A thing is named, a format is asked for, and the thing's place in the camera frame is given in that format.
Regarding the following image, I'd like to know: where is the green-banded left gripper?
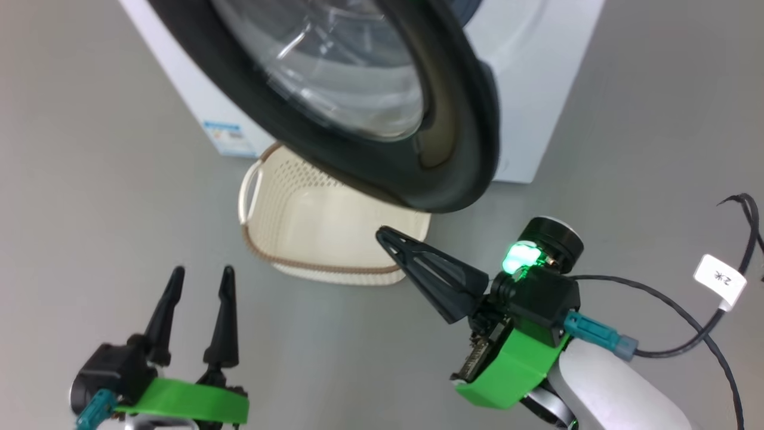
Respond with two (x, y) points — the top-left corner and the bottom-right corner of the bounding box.
(116, 265), (250, 426)

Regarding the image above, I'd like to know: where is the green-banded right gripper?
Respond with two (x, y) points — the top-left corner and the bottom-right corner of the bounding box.
(375, 225), (572, 410)

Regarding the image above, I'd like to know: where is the black-rimmed glass washer door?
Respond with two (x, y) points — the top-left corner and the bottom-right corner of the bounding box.
(149, 0), (501, 214)

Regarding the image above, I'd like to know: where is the cream perforated laundry basket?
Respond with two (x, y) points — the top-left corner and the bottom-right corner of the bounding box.
(238, 143), (432, 287)

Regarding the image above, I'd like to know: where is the white front-load washing machine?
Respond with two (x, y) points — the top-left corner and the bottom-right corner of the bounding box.
(118, 0), (607, 185)

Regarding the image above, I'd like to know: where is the grey rubber door gasket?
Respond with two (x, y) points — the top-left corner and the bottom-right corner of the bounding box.
(445, 0), (483, 24)

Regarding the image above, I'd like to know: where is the blue energy label sticker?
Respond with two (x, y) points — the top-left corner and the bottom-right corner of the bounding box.
(202, 121), (259, 158)

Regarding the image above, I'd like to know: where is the left camera cable teal connector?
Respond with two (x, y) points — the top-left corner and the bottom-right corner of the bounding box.
(75, 388), (118, 430)

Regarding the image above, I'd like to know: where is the camera cable teal connector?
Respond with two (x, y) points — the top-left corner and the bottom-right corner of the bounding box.
(563, 193), (761, 363)
(75, 388), (118, 430)

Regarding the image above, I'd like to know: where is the right camera cable teal connector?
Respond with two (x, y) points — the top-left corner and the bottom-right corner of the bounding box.
(563, 193), (761, 363)

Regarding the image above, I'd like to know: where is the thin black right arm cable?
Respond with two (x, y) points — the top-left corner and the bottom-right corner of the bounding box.
(572, 274), (748, 430)

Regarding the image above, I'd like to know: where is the white cable label tag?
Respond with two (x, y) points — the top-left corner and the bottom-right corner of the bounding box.
(693, 253), (748, 312)

